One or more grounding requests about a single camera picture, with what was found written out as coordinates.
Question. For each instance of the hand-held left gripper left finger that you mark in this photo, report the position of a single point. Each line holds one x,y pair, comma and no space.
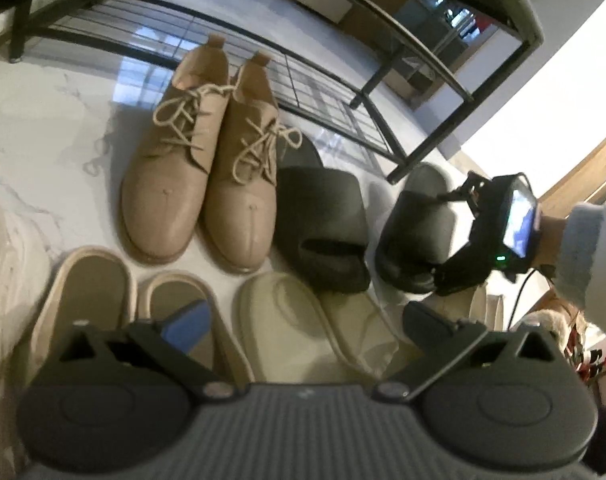
188,320

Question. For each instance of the glass door cabinet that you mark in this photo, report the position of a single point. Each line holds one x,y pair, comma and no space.
433,10

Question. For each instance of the cream block-heel shoe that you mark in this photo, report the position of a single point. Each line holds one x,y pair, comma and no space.
163,292
83,290

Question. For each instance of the cardboard box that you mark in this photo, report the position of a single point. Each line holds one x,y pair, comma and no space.
383,5

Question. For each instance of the black metal shoe rack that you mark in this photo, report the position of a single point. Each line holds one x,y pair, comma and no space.
458,115

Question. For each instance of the pale green slipper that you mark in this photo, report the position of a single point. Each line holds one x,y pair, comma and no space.
283,320
363,330

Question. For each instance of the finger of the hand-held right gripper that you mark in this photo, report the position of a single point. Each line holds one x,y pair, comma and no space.
458,275
460,192

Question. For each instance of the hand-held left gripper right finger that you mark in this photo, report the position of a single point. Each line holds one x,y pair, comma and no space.
423,320

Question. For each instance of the black slipper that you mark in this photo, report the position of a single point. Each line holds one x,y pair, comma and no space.
413,230
323,210

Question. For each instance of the white chunky sneaker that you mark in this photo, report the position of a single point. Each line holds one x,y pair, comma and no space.
13,270

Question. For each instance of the person's right forearm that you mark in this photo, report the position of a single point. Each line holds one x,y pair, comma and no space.
588,250

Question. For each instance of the beige lace-up leather shoe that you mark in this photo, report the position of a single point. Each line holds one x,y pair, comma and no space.
168,210
243,220

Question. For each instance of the brown fur-lined slipper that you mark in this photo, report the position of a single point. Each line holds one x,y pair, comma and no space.
548,320

